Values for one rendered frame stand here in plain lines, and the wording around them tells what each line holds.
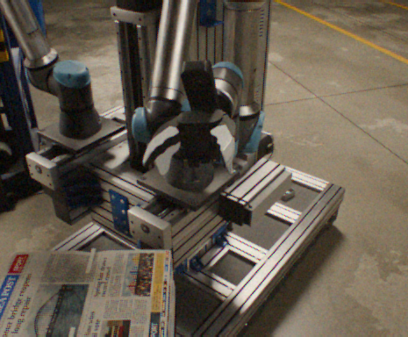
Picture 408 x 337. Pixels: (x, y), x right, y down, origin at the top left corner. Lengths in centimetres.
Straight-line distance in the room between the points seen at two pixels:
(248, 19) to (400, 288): 156
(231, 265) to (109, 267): 93
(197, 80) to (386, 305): 167
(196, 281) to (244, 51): 102
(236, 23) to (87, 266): 65
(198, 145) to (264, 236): 136
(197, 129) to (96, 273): 47
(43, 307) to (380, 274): 167
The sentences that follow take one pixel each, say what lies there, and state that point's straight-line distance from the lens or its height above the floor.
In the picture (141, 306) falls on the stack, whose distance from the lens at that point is 93.
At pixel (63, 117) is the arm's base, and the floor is 88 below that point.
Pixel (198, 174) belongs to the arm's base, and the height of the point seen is 86.
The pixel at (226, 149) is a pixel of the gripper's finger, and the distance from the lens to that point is 58.
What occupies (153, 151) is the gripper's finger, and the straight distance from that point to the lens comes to 61.
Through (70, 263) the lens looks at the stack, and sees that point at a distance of 105.
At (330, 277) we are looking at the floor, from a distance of 218.
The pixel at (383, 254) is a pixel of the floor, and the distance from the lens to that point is 238.
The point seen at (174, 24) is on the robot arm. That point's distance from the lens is 96.
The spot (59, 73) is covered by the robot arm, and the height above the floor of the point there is 104.
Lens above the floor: 155
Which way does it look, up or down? 33 degrees down
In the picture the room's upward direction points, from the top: straight up
